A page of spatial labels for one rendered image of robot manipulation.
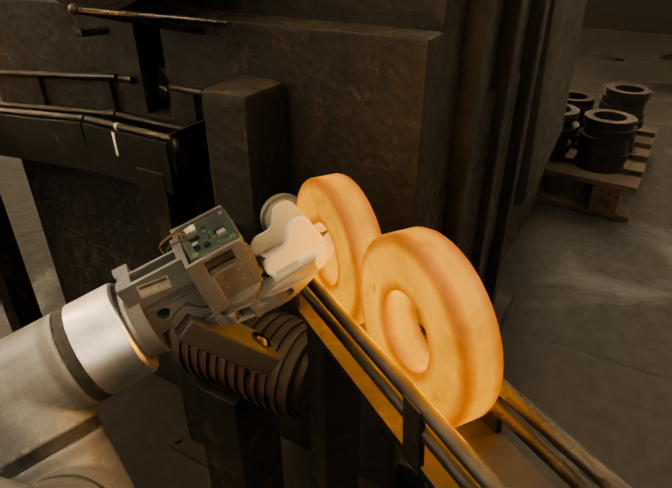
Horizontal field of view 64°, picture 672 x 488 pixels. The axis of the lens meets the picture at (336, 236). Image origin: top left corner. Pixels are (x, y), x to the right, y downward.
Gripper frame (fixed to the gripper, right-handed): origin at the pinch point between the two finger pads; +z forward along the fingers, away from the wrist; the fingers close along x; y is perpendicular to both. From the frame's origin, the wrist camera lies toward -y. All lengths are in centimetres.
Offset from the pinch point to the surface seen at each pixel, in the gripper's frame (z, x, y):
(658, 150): 201, 120, -141
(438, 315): -0.1, -19.3, 4.6
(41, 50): -22, 78, 13
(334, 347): -5.5, -5.7, -7.6
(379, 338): -2.5, -11.8, -2.9
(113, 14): -8.2, 36.7, 20.4
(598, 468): 2.6, -30.1, -1.8
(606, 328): 73, 33, -100
